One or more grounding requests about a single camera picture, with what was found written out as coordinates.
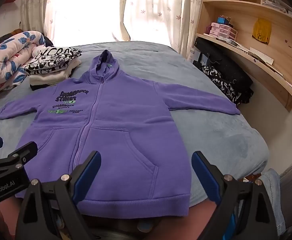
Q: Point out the wooden wall shelf unit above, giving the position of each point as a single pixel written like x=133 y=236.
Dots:
x=273 y=62

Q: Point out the loose papers on shelf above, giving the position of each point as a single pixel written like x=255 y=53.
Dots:
x=258 y=52

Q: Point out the long black bag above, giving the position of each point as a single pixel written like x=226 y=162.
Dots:
x=225 y=60

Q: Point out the black folded garment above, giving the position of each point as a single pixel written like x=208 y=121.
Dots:
x=37 y=87

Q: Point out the yellow cloth bag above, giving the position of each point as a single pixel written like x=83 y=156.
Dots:
x=261 y=31

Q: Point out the blue box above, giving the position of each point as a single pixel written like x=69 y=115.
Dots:
x=222 y=20

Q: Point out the grey bed blanket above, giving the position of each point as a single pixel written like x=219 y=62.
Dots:
x=210 y=130

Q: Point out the black and white printed garment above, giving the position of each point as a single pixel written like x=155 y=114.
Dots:
x=51 y=60

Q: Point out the black and white patterned cloth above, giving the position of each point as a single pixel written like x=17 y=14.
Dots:
x=220 y=81

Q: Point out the pink drawer box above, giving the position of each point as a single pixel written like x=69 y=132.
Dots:
x=222 y=31

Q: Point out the blue denim jeans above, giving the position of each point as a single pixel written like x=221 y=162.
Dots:
x=273 y=192

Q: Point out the cream folded garment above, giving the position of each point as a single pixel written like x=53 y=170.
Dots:
x=51 y=77

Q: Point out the black knitted cloth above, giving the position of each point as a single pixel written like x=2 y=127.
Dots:
x=48 y=41

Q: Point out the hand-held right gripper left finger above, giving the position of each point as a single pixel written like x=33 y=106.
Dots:
x=87 y=177

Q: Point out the pink floral quilt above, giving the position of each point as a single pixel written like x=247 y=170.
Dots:
x=6 y=60

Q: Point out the purple zip hoodie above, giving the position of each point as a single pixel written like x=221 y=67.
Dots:
x=116 y=120

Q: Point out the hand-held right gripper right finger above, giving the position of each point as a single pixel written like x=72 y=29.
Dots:
x=205 y=177

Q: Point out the white printed box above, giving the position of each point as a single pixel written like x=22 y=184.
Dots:
x=193 y=55

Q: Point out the stack of papers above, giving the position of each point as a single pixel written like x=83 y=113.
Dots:
x=278 y=3

